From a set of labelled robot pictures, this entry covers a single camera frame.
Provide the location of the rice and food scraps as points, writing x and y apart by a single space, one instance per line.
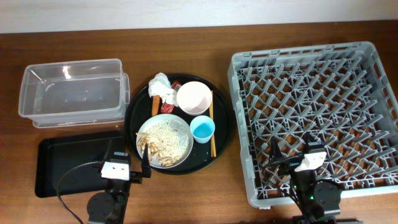
168 142

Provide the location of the orange carrot piece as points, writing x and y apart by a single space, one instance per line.
155 105

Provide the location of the grey dishwasher rack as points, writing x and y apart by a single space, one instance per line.
338 93

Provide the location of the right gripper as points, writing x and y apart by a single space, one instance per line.
289 165

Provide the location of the red snack wrapper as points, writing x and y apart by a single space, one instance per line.
168 108

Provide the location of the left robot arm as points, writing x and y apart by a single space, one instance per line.
110 206

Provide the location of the light blue cup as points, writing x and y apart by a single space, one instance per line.
200 128

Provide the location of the white napkin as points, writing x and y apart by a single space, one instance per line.
161 86

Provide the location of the wooden chopstick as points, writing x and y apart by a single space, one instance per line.
212 126
213 145

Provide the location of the black rectangular tray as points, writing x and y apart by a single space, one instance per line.
56 156

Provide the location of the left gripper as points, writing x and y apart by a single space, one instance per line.
137 177

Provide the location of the clear plastic bin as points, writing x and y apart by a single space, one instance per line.
74 93

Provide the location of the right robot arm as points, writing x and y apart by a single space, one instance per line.
317 199

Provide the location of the round black tray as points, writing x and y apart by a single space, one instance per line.
139 111

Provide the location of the white bowl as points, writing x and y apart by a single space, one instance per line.
194 98

